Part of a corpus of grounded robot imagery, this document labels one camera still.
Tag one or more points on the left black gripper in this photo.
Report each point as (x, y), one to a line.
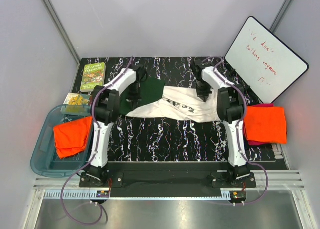
(134, 99)

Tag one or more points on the orange t-shirt in bin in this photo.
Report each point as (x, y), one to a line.
(72, 137)

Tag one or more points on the white dry-erase board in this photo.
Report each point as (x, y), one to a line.
(264, 62)

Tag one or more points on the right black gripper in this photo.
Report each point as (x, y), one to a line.
(204, 95)

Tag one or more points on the teal plastic bin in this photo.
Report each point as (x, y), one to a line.
(45, 161)

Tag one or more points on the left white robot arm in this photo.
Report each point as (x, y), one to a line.
(105, 110)

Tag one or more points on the folded magenta t-shirt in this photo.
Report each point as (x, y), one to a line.
(262, 105)

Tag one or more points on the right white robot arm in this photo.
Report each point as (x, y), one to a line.
(231, 108)

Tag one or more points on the white and green t-shirt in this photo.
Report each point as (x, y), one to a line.
(177, 103)

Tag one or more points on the Brideshead Revisited paperback book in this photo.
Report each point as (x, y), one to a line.
(75, 104)

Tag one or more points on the green treehouse paperback book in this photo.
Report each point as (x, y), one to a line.
(93, 75)

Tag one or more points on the aluminium frame rail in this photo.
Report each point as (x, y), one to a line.
(56, 188)

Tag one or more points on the folded orange t-shirt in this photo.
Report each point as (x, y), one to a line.
(265, 124)

